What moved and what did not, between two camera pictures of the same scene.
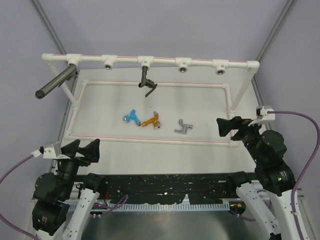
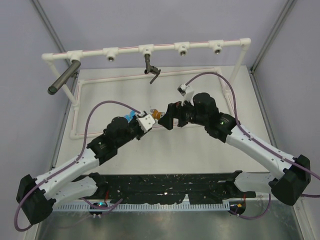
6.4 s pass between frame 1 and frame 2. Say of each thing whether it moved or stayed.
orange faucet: moved
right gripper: moved
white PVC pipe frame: moved
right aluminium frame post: stayed
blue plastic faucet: stayed
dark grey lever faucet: moved
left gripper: moved
